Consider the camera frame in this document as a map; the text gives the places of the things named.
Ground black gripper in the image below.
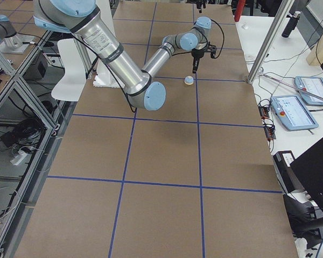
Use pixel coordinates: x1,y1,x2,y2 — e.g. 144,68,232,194
191,49,205,73

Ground blue and cream bell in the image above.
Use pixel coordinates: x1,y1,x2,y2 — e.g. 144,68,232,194
184,76,194,85

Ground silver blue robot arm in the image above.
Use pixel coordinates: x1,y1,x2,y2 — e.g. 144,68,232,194
0,15,35,54
33,1,212,111

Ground red object at edge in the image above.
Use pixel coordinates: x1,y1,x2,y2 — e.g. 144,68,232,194
234,0,246,22

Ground orange circuit board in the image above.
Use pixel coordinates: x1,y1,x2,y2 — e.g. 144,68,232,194
258,106,270,119

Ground black bottle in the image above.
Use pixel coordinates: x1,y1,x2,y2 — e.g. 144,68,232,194
282,11,301,38

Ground near blue teach pendant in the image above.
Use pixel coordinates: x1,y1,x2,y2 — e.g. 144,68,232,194
271,95,319,131

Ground blue teach pendant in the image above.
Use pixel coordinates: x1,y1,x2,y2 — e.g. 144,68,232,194
271,95,319,131
294,76,323,106

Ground far blue teach pendant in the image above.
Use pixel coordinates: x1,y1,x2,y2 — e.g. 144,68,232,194
294,76,323,106

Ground brown paper table cover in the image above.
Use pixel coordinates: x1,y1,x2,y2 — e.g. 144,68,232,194
15,5,297,257

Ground white plastic chair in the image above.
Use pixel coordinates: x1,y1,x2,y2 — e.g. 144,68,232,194
51,38,89,102

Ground black desktop box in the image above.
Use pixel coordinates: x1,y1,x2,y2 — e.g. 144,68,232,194
273,150,303,193

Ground black laptop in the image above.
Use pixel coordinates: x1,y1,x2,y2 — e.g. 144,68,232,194
290,137,323,212

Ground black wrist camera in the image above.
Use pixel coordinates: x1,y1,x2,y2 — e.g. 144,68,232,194
205,43,217,59

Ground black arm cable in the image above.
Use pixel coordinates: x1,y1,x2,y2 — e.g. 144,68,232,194
172,19,225,59

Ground white camera stand column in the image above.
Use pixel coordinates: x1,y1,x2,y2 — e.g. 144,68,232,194
93,0,119,88

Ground aluminium frame post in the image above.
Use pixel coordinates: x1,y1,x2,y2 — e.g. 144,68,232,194
247,0,294,84

